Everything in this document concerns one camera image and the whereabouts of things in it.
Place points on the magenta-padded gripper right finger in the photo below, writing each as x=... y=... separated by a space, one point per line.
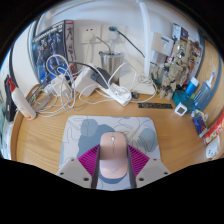
x=139 y=160

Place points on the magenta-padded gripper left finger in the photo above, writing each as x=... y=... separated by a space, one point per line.
x=87 y=160

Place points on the pink computer mouse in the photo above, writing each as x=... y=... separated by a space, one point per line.
x=113 y=155

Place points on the grey blue-cloud mouse pad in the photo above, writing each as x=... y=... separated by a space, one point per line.
x=83 y=131

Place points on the black ruler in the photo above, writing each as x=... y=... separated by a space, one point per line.
x=155 y=105

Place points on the small white charger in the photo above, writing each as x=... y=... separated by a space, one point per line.
x=60 y=87

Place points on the large white charger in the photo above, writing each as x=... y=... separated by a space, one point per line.
x=83 y=82

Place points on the red chip can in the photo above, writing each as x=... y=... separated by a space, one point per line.
x=215 y=128

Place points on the dark grey adapter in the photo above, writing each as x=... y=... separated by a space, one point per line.
x=101 y=78

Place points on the white bottle with red cap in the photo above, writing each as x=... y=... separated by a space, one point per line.
x=23 y=103

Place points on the blue translucent spray bottle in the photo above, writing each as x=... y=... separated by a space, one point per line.
x=203 y=95

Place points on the steel cup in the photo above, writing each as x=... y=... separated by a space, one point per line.
x=111 y=61

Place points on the white desk lamp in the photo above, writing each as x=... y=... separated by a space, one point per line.
x=146 y=43

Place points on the blue robot model box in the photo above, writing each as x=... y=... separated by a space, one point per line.
x=50 y=46

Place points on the colourful figure picture box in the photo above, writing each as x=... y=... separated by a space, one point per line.
x=191 y=50

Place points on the white wall-mounted box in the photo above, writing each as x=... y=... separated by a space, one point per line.
x=162 y=43

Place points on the white wall outlet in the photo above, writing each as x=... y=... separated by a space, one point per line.
x=90 y=34

